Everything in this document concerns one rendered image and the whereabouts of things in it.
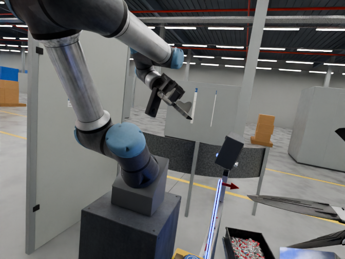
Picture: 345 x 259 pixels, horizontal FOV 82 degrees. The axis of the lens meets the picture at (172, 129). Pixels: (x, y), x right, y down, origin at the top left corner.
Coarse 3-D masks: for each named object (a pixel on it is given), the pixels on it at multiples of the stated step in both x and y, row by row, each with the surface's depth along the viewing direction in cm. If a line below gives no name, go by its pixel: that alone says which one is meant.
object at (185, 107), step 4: (176, 104) 78; (180, 104) 79; (184, 104) 78; (188, 104) 78; (176, 108) 78; (180, 108) 78; (184, 108) 79; (188, 108) 78; (180, 112) 78; (184, 112) 78; (184, 116) 78; (188, 116) 77
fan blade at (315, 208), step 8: (256, 200) 55; (264, 200) 57; (272, 200) 59; (280, 200) 60; (288, 200) 60; (296, 200) 60; (304, 200) 61; (312, 200) 63; (280, 208) 53; (288, 208) 54; (296, 208) 55; (304, 208) 55; (312, 208) 56; (320, 208) 56; (328, 208) 56; (320, 216) 52; (328, 216) 52; (336, 216) 52
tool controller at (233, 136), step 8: (232, 136) 125; (240, 136) 138; (224, 144) 121; (232, 144) 119; (240, 144) 117; (224, 152) 121; (232, 152) 120; (240, 152) 119; (216, 160) 124; (224, 160) 122; (232, 160) 120; (232, 168) 122
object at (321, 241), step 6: (330, 234) 69; (336, 234) 66; (342, 234) 63; (312, 240) 72; (318, 240) 69; (324, 240) 66; (330, 240) 64; (336, 240) 62; (342, 240) 60; (288, 246) 77; (294, 246) 74; (300, 246) 71; (306, 246) 69; (312, 246) 67; (318, 246) 65; (324, 246) 63
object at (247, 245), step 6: (234, 240) 88; (240, 240) 90; (246, 240) 90; (234, 246) 85; (240, 246) 85; (246, 246) 86; (252, 246) 87; (258, 246) 87; (240, 252) 82; (252, 252) 83; (258, 252) 83; (240, 258) 78; (246, 258) 79; (252, 258) 79; (258, 258) 80; (264, 258) 80
